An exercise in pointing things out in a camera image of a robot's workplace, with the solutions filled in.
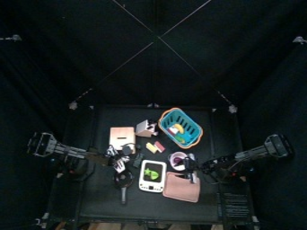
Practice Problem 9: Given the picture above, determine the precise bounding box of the green toy vegetable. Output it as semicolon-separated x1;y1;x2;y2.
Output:
143;167;162;182

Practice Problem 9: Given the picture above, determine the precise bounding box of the black frying pan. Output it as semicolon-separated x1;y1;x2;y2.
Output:
112;169;136;206

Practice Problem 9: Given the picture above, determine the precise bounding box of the small white bowl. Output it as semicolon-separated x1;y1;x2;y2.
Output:
167;151;190;172

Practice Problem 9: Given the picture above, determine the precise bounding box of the white red toy food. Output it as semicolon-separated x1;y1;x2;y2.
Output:
166;125;180;137

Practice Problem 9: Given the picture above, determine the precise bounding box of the yellow toy banana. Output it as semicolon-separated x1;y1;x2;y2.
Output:
174;123;186;135

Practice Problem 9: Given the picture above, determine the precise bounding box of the white rectangular plate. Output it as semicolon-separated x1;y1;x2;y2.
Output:
138;159;168;194

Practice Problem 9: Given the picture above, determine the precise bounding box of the yellow toy food slice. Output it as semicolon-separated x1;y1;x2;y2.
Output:
146;142;159;155

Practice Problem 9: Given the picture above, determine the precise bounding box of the red toy food slice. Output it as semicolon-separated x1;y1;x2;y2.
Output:
154;140;167;153

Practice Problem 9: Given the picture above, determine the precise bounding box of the teal basket orange rim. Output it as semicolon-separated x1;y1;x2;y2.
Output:
158;107;204;150

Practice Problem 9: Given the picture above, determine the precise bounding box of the black panel white text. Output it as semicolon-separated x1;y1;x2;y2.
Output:
220;191;252;223

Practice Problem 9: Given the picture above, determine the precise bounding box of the small wooden box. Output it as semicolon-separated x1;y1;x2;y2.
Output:
135;119;159;138

